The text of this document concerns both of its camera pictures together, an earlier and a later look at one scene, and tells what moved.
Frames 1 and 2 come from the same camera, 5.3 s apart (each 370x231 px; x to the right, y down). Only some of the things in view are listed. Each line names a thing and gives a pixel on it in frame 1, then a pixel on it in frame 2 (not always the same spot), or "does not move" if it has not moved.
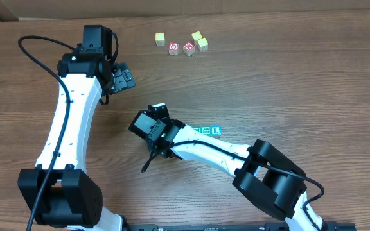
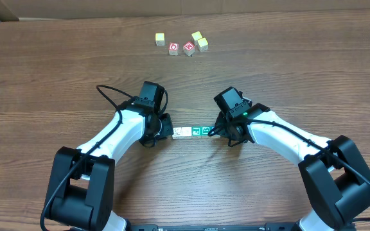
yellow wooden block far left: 160,39 does not move
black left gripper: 124,77 -> 166,126
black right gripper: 156,141 -> 219,127
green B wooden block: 206,129 does not move
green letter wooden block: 197,128 does not move
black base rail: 232,226 does not move
